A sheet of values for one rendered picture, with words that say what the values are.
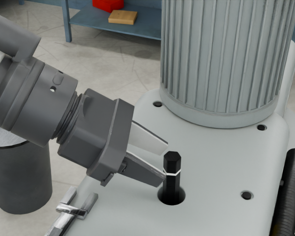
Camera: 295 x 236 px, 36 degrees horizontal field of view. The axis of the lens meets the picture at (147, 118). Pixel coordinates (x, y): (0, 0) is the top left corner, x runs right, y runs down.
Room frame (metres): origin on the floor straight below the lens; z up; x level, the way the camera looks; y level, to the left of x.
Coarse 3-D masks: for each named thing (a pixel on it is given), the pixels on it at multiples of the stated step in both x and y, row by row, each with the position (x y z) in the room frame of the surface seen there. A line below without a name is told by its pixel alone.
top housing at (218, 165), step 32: (160, 96) 0.64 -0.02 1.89; (160, 128) 0.55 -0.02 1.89; (192, 128) 0.55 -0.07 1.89; (224, 128) 0.55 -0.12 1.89; (256, 128) 0.55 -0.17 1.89; (288, 128) 0.57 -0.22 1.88; (160, 160) 0.48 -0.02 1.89; (192, 160) 0.48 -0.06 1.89; (224, 160) 0.48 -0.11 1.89; (256, 160) 0.48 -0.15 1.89; (96, 192) 0.42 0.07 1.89; (128, 192) 0.42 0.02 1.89; (160, 192) 0.42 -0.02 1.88; (192, 192) 0.42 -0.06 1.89; (224, 192) 0.42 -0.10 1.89; (256, 192) 0.42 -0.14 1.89; (96, 224) 0.36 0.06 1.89; (128, 224) 0.36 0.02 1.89; (160, 224) 0.36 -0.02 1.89; (192, 224) 0.36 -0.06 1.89; (224, 224) 0.36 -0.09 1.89; (256, 224) 0.37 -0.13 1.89
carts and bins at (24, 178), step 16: (0, 128) 2.27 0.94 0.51; (0, 144) 2.12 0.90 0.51; (16, 144) 1.98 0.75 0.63; (32, 144) 2.04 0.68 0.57; (48, 144) 2.20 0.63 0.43; (0, 160) 1.97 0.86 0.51; (16, 160) 1.98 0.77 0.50; (32, 160) 2.03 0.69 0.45; (48, 160) 2.17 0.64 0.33; (0, 176) 1.98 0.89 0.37; (16, 176) 1.98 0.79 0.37; (32, 176) 2.03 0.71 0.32; (48, 176) 2.15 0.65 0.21; (0, 192) 2.00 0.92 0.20; (16, 192) 1.99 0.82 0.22; (32, 192) 2.03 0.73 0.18; (48, 192) 2.13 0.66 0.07; (16, 208) 2.00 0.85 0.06; (32, 208) 2.02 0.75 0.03
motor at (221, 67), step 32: (192, 0) 0.57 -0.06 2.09; (224, 0) 0.56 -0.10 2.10; (256, 0) 0.55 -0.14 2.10; (288, 0) 0.58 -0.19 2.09; (192, 32) 0.57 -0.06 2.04; (224, 32) 0.55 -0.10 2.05; (256, 32) 0.56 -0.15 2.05; (288, 32) 0.60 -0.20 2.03; (192, 64) 0.57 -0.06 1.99; (224, 64) 0.55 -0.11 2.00; (256, 64) 0.55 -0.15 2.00; (192, 96) 0.57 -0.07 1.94; (224, 96) 0.55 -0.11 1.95; (256, 96) 0.56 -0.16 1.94
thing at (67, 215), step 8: (72, 192) 0.41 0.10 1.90; (64, 200) 0.40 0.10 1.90; (88, 200) 0.40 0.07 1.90; (56, 208) 0.38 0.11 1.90; (64, 208) 0.38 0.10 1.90; (72, 208) 0.38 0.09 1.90; (88, 208) 0.38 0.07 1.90; (64, 216) 0.37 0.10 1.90; (72, 216) 0.37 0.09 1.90; (80, 216) 0.37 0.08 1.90; (56, 224) 0.36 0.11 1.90; (64, 224) 0.36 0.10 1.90; (48, 232) 0.35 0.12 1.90; (56, 232) 0.34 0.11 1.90; (64, 232) 0.35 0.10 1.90
